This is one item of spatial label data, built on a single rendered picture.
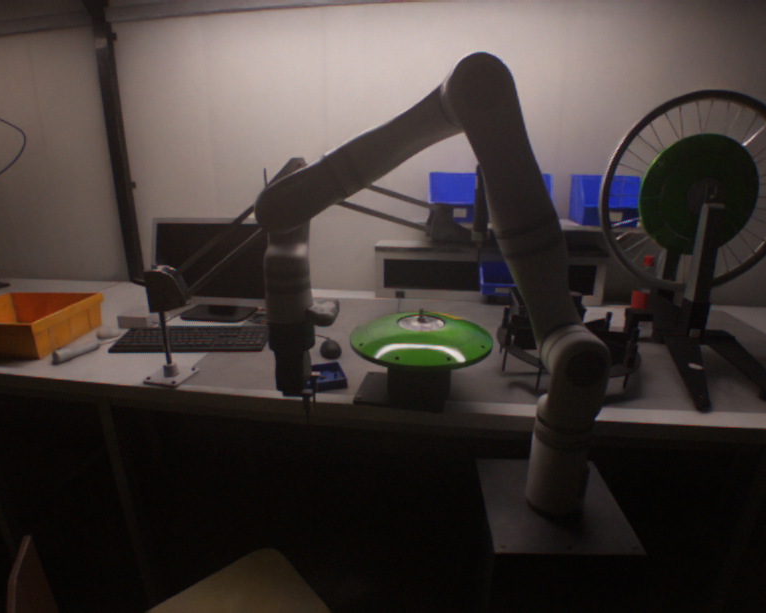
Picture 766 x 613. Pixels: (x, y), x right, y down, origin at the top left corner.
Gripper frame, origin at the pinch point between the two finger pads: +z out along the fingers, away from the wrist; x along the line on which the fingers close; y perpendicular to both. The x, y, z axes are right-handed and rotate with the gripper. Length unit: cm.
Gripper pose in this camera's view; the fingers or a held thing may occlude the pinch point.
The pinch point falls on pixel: (311, 415)
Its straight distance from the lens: 78.8
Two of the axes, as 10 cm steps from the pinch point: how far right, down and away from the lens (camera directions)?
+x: -0.6, 3.0, -9.5
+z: 0.0, 9.5, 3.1
